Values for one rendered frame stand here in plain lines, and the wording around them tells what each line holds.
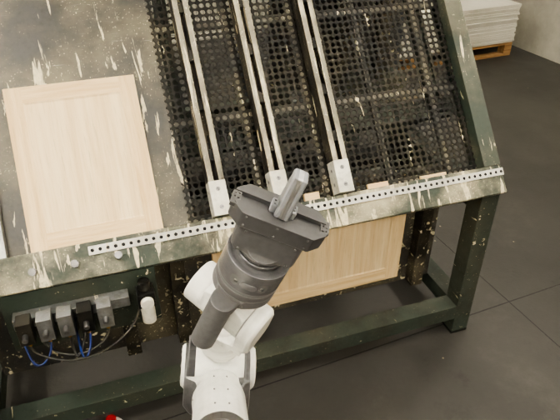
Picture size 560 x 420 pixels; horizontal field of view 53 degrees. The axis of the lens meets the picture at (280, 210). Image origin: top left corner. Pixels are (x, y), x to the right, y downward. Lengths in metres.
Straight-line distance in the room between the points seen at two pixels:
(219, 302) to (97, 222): 1.33
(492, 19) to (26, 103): 5.42
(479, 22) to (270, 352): 4.89
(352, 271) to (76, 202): 1.29
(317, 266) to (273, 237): 1.89
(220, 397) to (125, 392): 1.55
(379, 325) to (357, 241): 0.40
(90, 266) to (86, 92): 0.61
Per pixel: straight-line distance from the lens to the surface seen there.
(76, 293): 2.03
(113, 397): 2.46
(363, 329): 2.64
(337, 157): 2.15
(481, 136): 2.49
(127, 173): 2.05
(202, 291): 0.80
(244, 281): 0.71
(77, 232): 2.03
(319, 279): 2.62
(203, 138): 2.04
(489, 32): 6.76
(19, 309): 2.06
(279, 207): 0.66
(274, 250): 0.69
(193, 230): 2.00
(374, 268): 2.73
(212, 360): 1.01
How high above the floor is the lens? 2.04
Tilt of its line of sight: 33 degrees down
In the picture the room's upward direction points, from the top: straight up
